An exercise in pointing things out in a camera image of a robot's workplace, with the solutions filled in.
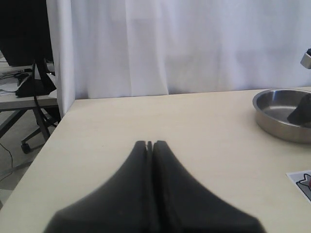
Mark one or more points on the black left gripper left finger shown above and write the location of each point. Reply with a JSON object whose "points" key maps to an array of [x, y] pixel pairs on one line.
{"points": [[122, 204]]}

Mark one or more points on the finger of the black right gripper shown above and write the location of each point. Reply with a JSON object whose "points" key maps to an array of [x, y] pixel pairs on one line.
{"points": [[302, 113]]}

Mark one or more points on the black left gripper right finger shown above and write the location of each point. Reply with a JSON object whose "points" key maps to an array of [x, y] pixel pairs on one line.
{"points": [[186, 206]]}

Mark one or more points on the round stainless steel bowl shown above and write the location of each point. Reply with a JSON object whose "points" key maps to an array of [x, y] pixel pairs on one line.
{"points": [[273, 106]]}

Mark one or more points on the printed paper game board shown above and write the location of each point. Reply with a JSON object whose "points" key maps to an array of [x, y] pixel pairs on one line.
{"points": [[302, 181]]}

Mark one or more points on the white backdrop curtain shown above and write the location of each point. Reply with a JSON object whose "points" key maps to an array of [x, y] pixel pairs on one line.
{"points": [[126, 48]]}

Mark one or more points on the grey desk with wheels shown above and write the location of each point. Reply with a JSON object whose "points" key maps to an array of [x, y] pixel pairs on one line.
{"points": [[21, 105]]}

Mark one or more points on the black computer monitor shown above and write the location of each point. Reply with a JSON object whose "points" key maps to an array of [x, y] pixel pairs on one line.
{"points": [[25, 41]]}

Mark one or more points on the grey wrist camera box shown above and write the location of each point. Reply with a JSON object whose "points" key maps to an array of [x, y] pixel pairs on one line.
{"points": [[306, 59]]}

